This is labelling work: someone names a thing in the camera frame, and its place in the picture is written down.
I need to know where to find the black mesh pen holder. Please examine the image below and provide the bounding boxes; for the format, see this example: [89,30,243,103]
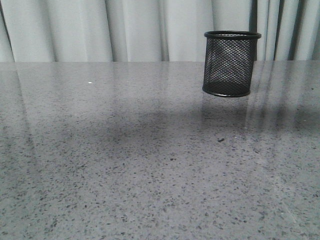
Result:
[202,30,262,98]

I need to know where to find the light grey curtain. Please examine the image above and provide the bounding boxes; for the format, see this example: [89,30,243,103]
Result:
[0,0,320,62]

